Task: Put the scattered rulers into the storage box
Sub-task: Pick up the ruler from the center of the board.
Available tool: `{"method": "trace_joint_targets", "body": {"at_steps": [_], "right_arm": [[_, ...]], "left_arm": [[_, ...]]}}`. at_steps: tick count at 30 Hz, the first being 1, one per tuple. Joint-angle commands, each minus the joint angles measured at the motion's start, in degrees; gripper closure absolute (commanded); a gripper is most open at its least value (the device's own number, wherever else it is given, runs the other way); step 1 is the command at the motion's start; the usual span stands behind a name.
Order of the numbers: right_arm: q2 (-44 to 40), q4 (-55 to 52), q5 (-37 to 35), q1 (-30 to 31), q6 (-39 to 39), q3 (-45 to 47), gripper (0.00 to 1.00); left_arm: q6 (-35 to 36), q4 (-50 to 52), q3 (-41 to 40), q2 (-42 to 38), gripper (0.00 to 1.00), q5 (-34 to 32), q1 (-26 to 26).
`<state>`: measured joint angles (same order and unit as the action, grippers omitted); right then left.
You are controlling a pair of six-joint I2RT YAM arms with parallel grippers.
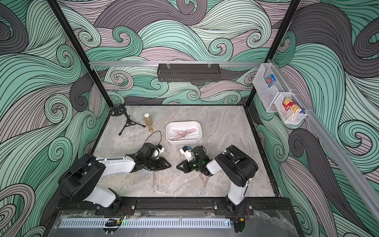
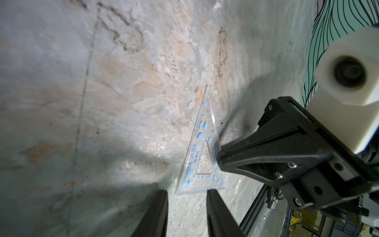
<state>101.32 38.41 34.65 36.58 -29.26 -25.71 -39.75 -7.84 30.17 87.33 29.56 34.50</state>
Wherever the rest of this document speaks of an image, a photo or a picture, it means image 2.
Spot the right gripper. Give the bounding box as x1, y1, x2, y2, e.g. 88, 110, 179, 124
217, 97, 379, 208

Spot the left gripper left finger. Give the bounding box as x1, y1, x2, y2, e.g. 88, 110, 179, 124
131, 190, 168, 237

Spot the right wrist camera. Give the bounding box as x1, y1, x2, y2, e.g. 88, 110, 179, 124
306, 25, 379, 154

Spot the blue clear set square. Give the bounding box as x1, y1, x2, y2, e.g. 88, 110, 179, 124
176, 86, 225, 196

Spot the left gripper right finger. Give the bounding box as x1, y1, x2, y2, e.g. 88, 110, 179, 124
206, 189, 245, 237

